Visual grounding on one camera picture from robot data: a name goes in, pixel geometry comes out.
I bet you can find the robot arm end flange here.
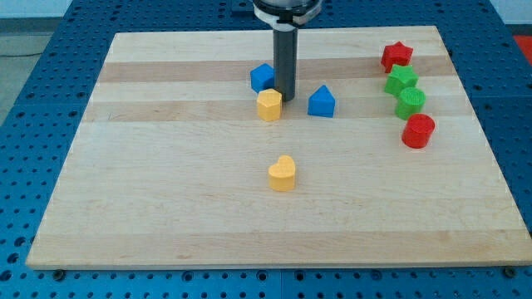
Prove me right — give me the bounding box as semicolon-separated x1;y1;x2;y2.
253;0;323;31

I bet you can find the yellow hexagon block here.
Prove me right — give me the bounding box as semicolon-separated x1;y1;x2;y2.
257;89;282;121

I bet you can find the blue triangle block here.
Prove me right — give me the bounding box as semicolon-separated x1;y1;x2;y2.
308;85;336;118

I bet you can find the yellow heart block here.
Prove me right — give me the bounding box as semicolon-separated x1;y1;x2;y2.
268;155;296;192

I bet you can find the blue cube block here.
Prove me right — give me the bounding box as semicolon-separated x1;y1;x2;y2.
250;63;274;93

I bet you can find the wooden board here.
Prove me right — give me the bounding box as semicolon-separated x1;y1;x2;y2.
26;26;531;270

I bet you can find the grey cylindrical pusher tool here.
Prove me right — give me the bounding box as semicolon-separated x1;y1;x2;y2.
273;23;298;101

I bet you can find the red cylinder block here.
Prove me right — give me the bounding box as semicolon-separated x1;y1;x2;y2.
401;113;436;149

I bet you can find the green star block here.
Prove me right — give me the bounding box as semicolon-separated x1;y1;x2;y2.
384;64;419;96

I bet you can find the green cylinder block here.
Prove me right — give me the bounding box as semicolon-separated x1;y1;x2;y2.
395;87;426;120

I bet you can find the red star block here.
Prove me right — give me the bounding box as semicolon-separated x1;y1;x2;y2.
381;42;414;73

